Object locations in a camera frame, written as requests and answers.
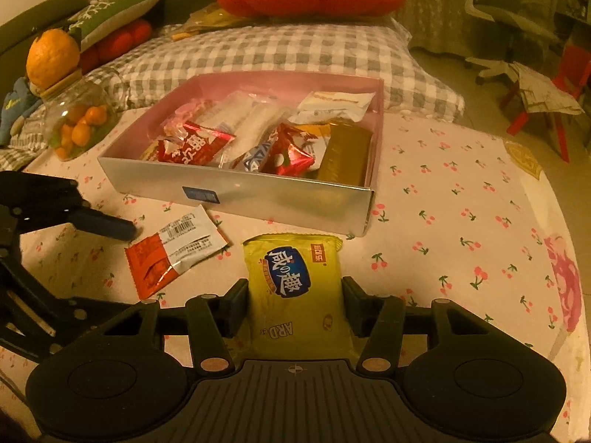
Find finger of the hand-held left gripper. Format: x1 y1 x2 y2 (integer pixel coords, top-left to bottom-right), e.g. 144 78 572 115
0 171 138 242
0 235 132 363

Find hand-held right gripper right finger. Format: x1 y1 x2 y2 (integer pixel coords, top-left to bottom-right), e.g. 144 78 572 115
342 276 490 374

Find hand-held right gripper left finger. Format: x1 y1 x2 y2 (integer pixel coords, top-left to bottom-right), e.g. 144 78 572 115
104 278 250 376

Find yellow snack packet blue logo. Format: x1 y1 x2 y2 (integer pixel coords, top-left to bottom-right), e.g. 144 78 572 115
242 233 361 361

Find red packet with white label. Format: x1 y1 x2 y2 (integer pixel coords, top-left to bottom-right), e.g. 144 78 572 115
124 204 230 304

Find pink and silver cardboard box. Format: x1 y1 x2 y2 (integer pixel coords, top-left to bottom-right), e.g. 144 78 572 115
97 73 385 238

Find pink clear snack packet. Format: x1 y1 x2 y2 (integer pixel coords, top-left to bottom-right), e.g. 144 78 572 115
161 99 218 137

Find gold brown snack packet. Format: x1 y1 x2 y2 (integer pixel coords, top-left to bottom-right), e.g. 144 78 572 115
314 117 374 185

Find blue white triangle-print packet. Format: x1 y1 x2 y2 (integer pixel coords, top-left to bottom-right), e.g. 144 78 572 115
228 136 280 172

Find red packet with white flowers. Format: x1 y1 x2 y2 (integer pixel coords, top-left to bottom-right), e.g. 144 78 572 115
261 122 317 177

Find orange and white snack packet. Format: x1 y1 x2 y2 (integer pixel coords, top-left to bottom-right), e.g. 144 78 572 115
288 120 333 141

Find white packet with black print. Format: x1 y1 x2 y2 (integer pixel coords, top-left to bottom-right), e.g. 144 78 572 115
295 90 376 123

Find pile of small oranges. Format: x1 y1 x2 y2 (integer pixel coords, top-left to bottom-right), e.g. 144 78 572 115
52 104 109 161

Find grey checked blanket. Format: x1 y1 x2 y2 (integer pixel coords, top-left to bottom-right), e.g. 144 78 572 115
0 39 185 171

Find blue monkey plush toy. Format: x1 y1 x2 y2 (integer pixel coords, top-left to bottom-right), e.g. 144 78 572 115
0 76 44 146

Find cherry print bed sheet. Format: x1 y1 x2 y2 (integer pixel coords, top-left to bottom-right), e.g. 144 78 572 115
0 108 583 443

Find glass jar with orange-shaped lid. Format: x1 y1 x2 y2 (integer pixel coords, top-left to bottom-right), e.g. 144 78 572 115
25 28 118 163

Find small red plush cushion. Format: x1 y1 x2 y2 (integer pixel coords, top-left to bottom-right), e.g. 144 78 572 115
81 18 154 69

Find green snowflake cushion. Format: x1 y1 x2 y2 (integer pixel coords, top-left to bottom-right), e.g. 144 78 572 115
67 0 168 51

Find gold packets behind pillow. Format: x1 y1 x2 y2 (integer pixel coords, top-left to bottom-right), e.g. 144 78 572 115
172 2 259 42

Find grey checked pillow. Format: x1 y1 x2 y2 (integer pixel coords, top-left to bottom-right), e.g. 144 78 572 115
117 16 466 123

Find crumpled cloth on chair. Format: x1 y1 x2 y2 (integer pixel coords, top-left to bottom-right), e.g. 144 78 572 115
510 61 585 116

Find red plastic chair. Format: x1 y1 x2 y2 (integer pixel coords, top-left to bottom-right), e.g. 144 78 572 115
501 45 591 163

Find white office chair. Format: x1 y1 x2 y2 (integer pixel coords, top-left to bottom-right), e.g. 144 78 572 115
462 0 566 85

